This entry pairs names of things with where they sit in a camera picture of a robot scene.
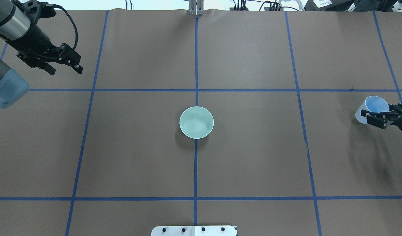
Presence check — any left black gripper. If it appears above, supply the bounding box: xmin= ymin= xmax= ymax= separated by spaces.
xmin=16 ymin=28 xmax=83 ymax=76

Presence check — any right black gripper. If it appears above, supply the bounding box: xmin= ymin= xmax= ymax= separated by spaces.
xmin=360 ymin=103 xmax=402 ymax=131

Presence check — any light blue plastic cup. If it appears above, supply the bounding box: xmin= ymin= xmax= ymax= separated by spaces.
xmin=354 ymin=95 xmax=390 ymax=124

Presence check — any green ceramic bowl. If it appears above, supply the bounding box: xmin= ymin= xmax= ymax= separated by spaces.
xmin=179 ymin=106 xmax=215 ymax=139

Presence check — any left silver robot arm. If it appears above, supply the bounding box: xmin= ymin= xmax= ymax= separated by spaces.
xmin=0 ymin=0 xmax=83 ymax=109

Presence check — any black label printer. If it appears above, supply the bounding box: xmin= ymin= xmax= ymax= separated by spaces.
xmin=304 ymin=0 xmax=361 ymax=12

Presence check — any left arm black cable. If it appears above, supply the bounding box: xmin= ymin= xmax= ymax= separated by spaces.
xmin=0 ymin=4 xmax=79 ymax=61

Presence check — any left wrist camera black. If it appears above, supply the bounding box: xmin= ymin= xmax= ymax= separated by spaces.
xmin=23 ymin=0 xmax=56 ymax=19

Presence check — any aluminium frame post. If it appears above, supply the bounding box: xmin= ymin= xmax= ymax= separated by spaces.
xmin=188 ymin=0 xmax=205 ymax=16

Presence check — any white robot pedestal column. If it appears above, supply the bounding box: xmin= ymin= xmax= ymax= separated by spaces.
xmin=151 ymin=225 xmax=238 ymax=236

